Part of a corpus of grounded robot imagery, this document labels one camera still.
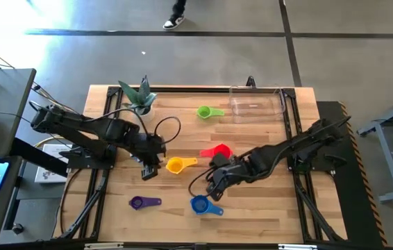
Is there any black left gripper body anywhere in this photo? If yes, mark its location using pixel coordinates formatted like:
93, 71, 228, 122
132, 133, 167, 167

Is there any red measuring cup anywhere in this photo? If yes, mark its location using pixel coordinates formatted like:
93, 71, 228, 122
199, 143, 234, 160

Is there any blue measuring cup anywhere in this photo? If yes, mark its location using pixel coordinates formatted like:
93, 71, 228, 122
190, 194, 224, 217

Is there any person's leg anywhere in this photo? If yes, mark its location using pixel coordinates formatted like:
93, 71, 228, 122
171, 0, 187, 17

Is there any black keyboard cable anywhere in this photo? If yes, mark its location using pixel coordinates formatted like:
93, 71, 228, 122
0, 110, 33, 124

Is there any person's shoe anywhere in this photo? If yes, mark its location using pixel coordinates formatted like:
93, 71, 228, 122
162, 13, 186, 31

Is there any pale yellow cable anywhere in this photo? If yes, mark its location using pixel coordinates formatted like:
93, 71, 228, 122
33, 135, 76, 149

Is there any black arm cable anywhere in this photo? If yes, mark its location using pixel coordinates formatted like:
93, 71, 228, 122
88, 107, 182, 145
188, 166, 218, 199

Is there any grey metal table frame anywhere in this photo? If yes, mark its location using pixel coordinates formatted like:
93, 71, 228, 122
357, 90, 393, 203

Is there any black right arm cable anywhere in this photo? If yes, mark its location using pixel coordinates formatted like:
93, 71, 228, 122
188, 166, 218, 199

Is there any silver hinge bracket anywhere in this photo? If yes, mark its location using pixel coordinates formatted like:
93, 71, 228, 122
278, 244, 318, 250
84, 242, 124, 250

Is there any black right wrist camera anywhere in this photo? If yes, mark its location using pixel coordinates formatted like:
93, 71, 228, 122
211, 152, 233, 168

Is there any clear plastic basket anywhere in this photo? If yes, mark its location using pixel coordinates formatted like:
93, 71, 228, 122
229, 85, 286, 124

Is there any purple measuring cup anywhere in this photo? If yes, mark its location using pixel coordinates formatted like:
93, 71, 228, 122
128, 195, 162, 211

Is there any white printed box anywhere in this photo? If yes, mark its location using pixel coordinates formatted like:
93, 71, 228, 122
35, 144, 72, 184

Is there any yellow measuring cup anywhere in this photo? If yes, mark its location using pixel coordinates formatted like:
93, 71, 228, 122
165, 156, 199, 175

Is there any green measuring cup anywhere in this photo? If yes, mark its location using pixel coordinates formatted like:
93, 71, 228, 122
196, 106, 225, 120

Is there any black mat with hazard stripes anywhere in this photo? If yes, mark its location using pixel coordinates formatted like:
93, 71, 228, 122
316, 100, 388, 246

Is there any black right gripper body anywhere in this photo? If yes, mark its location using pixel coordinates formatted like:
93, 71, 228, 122
208, 162, 249, 195

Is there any black looped cable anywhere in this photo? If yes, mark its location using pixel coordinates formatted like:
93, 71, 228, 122
59, 169, 81, 234

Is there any green succulent plant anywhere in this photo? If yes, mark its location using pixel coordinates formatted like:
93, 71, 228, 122
118, 75, 158, 115

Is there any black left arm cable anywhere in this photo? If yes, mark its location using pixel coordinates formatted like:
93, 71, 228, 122
88, 107, 182, 145

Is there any cable bundle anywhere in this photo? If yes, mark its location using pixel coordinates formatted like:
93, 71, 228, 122
31, 81, 83, 119

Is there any grey desk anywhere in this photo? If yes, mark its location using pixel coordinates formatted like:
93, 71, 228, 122
0, 68, 37, 159

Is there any white plant pot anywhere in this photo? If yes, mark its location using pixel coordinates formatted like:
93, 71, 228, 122
132, 103, 155, 122

